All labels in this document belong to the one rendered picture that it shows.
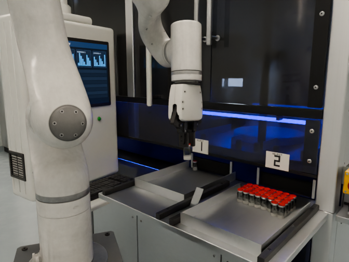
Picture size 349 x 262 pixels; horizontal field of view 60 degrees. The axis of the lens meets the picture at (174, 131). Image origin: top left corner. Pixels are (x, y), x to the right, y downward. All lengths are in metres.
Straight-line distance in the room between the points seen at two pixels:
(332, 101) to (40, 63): 0.81
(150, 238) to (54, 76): 1.22
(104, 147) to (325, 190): 1.01
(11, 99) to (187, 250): 1.02
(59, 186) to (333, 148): 0.80
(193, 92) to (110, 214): 1.27
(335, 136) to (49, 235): 0.84
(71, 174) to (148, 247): 1.11
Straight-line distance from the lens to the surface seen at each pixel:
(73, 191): 0.70
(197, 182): 1.27
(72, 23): 1.45
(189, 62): 0.80
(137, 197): 1.12
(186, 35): 0.81
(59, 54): 0.66
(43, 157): 0.74
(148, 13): 0.79
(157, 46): 0.88
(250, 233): 0.91
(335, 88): 1.03
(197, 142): 1.29
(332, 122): 1.04
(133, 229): 1.79
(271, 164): 1.14
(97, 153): 1.54
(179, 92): 0.79
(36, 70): 0.65
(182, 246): 1.55
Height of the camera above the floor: 1.31
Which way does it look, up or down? 10 degrees down
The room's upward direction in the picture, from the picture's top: straight up
